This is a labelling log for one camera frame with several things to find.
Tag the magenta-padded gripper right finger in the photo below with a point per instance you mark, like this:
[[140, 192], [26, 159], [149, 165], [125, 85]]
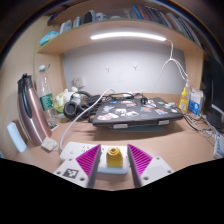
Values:
[[156, 168]]

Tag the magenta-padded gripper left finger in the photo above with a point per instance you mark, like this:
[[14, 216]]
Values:
[[70, 171]]

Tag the yellow charger block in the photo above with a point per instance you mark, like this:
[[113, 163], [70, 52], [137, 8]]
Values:
[[114, 159]]

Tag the white power strip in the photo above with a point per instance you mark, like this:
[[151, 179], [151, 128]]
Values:
[[75, 150]]

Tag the small beige eraser block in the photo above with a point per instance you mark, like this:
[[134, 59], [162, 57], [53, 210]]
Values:
[[49, 144]]

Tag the grey laptop stand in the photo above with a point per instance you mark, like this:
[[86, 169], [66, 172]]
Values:
[[140, 127]]

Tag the black laptop with stickers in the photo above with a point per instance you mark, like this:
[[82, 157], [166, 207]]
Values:
[[133, 111]]

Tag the black headphones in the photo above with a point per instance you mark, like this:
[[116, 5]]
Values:
[[70, 109]]

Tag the white paper roll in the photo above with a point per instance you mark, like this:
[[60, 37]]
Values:
[[16, 136]]

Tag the pink metal thermos flask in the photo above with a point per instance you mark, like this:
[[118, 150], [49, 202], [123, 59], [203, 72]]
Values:
[[33, 116]]

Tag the yellow squeeze bottle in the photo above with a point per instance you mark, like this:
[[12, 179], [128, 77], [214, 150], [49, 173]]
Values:
[[183, 101]]

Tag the green and white plush toy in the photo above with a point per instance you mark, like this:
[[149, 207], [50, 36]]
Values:
[[60, 100]]

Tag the clear green-labelled plastic bottle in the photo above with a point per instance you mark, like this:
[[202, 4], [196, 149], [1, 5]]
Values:
[[46, 100]]

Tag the blue and white box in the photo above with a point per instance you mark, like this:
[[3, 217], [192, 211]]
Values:
[[195, 103]]

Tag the black computer monitor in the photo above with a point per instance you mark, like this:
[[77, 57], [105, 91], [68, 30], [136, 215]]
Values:
[[216, 96]]

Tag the white LED light bar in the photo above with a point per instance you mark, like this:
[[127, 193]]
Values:
[[128, 35]]

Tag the wooden shelf unit with books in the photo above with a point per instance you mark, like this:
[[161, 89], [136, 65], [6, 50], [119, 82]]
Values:
[[126, 26]]

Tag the white wall socket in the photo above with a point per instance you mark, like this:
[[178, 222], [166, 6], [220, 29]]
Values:
[[79, 82]]

